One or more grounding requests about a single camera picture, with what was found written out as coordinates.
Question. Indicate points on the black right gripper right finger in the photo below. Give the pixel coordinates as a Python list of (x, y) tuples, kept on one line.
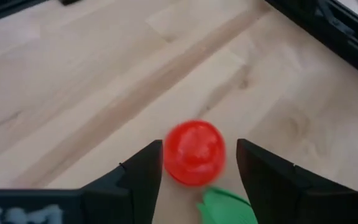
[(278, 189)]

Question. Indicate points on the red toy tomato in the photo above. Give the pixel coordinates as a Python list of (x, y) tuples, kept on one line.
[(194, 152)]

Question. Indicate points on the black metal table frame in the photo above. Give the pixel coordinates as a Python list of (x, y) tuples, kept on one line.
[(337, 34)]

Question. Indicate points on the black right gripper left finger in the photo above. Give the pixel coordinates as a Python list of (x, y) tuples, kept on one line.
[(132, 189)]

